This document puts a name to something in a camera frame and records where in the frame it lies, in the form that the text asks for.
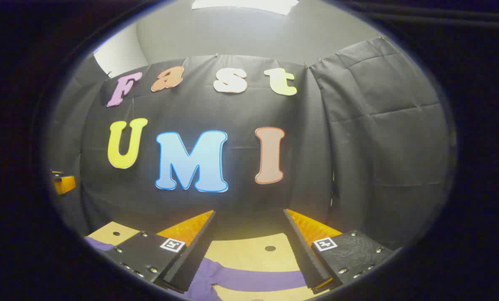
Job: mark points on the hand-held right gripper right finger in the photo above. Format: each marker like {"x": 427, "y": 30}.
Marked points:
{"x": 305, "y": 259}

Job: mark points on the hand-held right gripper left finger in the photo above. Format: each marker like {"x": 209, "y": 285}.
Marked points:
{"x": 190, "y": 259}

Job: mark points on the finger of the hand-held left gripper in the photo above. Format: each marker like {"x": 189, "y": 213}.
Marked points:
{"x": 65, "y": 184}

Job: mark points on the purple button-up shirt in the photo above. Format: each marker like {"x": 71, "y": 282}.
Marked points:
{"x": 249, "y": 280}

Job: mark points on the black backdrop cloth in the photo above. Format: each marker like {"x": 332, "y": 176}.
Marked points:
{"x": 232, "y": 200}

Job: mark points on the ceiling light panel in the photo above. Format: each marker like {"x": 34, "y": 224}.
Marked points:
{"x": 245, "y": 5}

